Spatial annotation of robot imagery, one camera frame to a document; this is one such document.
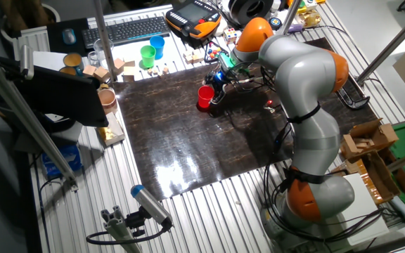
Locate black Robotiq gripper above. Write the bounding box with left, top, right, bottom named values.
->
left=205, top=68, right=232, bottom=106

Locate red plastic cup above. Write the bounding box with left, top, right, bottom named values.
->
left=197, top=85, right=216, bottom=110

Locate blue plastic cup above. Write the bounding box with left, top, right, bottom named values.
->
left=149, top=35, right=166, bottom=60

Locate green plastic cup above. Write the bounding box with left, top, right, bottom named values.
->
left=140, top=44, right=157, bottom=70

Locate pink beige cup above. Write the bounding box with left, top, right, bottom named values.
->
left=98, top=87, right=118, bottom=115

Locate black triangle rack with balls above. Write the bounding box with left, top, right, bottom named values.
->
left=203, top=41, right=225, bottom=65

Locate white cube with coloured dots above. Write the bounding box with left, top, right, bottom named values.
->
left=222, top=27, right=240, bottom=46

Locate orange black teach pendant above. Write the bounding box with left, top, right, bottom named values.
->
left=165, top=0, right=223, bottom=40

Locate black filament spool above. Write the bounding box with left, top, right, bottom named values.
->
left=228, top=0, right=276, bottom=27

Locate round black blue tape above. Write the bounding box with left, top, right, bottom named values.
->
left=269, top=16, right=283, bottom=31

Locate black computer keyboard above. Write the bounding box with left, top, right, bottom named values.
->
left=82, top=15, right=172, bottom=49

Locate flat box with gold item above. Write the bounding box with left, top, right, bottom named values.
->
left=96, top=111, right=126, bottom=148

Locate shiny golden object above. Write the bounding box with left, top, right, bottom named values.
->
left=297, top=9, right=322, bottom=29

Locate tall clear glass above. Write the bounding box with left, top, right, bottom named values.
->
left=92, top=37, right=115, bottom=70

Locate small clear glass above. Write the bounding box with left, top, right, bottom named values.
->
left=87, top=51, right=101, bottom=67

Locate black curved tray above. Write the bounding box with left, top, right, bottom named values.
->
left=335, top=73, right=371, bottom=110

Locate teal mug with yellow inside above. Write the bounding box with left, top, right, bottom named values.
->
left=63, top=52, right=84, bottom=77

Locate yellow rimmed mug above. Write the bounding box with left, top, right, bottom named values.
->
left=58, top=65, right=77, bottom=77

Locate grey computer mouse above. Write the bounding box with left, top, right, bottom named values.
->
left=61, top=27, right=77, bottom=46

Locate black flat monitor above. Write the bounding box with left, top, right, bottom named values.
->
left=0, top=55, right=109, bottom=128

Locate black mouse pad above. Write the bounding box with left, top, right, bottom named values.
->
left=46, top=18, right=91, bottom=57

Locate white paper sheet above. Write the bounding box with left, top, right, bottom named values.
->
left=32, top=51, right=70, bottom=72

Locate blue plastic packet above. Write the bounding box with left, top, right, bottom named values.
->
left=41, top=143, right=83, bottom=179

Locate short aluminium profile stub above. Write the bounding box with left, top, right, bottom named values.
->
left=100, top=206, right=142, bottom=253

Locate open cardboard box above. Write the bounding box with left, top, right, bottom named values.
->
left=340, top=118, right=400, bottom=160

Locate long brown cardboard box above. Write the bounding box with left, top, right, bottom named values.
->
left=332, top=150, right=401, bottom=205

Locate long slanted aluminium beam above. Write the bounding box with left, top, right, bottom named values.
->
left=0, top=48, right=79, bottom=191

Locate white flat board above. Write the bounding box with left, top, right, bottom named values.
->
left=341, top=173, right=390, bottom=247

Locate white round basket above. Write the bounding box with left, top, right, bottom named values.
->
left=0, top=2, right=62, bottom=45

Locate thin aluminium post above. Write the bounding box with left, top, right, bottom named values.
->
left=279, top=0, right=302, bottom=35

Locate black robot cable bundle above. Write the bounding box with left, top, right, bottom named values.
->
left=262, top=160, right=395, bottom=247

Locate upright aluminium post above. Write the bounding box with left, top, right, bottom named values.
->
left=89, top=0, right=119, bottom=84

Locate silver camera with blue cap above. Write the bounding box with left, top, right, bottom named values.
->
left=130, top=184, right=174, bottom=228

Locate black camera cable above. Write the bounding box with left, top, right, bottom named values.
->
left=85, top=219, right=174, bottom=246

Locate slanted aluminium post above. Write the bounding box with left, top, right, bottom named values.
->
left=356, top=5, right=405, bottom=84

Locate silver camera on beam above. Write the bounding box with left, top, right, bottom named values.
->
left=19, top=44, right=35, bottom=81

